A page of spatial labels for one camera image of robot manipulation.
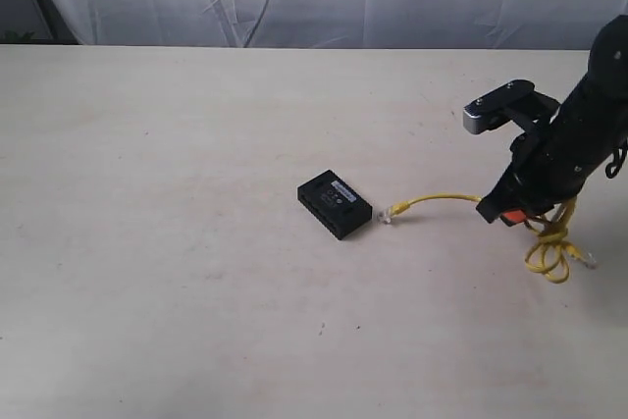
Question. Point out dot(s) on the black network switch box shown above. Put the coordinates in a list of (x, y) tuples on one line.
[(336, 205)]

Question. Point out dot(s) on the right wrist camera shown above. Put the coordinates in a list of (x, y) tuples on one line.
[(488, 112)]

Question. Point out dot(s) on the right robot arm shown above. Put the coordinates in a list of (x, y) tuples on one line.
[(599, 99)]

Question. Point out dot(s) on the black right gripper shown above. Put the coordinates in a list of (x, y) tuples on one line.
[(549, 165)]

